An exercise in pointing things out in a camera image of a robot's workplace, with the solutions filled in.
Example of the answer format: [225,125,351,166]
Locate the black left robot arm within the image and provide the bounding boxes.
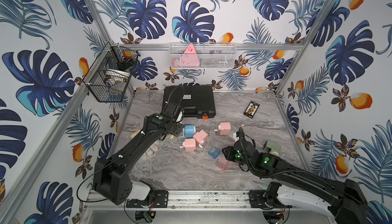
[91,86,185,206]

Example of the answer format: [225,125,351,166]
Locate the pink pencil sharpener right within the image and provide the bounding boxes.
[214,122,231,135]

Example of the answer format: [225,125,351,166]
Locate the pink transparent tray front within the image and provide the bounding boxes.
[216,158,230,171]

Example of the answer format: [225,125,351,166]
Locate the pink triangular object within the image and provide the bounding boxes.
[178,43,200,68]

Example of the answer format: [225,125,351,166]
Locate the aluminium front rail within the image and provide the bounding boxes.
[84,189,335,211]

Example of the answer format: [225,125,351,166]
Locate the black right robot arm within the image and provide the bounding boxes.
[222,128,368,224]

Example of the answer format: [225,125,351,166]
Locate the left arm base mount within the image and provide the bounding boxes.
[125,190,169,209]

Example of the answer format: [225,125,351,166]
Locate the black plastic tool case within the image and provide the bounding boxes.
[162,85,216,119]

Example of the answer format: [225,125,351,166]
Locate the white work glove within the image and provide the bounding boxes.
[130,129,159,159]

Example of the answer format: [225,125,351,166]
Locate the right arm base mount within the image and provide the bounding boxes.
[249,182,292,211]

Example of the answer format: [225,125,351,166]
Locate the black wire basket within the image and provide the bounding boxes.
[82,42,140,103]

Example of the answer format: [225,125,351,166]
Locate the white wire mesh basket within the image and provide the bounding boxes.
[168,43,237,70]

